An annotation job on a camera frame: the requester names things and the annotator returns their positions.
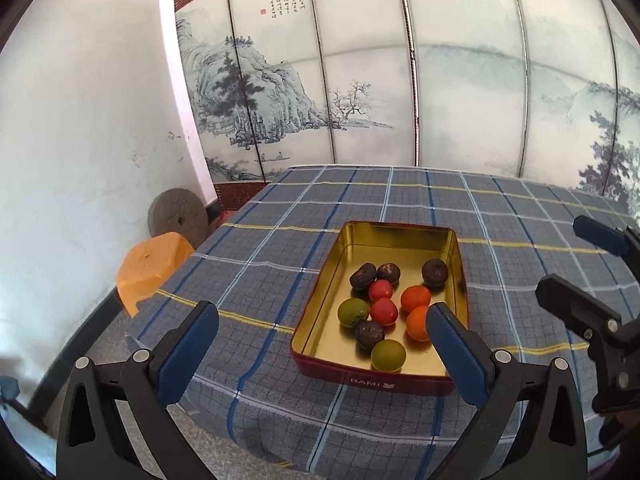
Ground landscape painting folding screen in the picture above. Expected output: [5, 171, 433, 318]
[172, 0, 640, 211]

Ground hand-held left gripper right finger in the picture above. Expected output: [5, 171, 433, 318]
[425, 302, 592, 480]

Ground blue grey plaid tablecloth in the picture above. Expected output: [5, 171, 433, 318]
[125, 165, 640, 476]

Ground green round fruit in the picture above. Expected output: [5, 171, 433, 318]
[371, 339, 407, 374]
[337, 298, 370, 325]

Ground orange tangerine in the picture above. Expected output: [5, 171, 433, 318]
[400, 285, 432, 314]
[405, 306, 432, 343]

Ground round grey millstone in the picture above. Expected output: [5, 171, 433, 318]
[147, 188, 209, 241]

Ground large red tomato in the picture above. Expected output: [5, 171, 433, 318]
[370, 298, 400, 326]

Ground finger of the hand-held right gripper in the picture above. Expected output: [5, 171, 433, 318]
[572, 215, 640, 262]
[535, 274, 640, 414]

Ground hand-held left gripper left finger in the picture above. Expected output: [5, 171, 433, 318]
[56, 300, 221, 480]

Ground gold tin tray red sides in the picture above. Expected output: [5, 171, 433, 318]
[290, 221, 470, 395]

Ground orange plastic stool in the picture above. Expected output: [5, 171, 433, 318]
[116, 232, 196, 319]

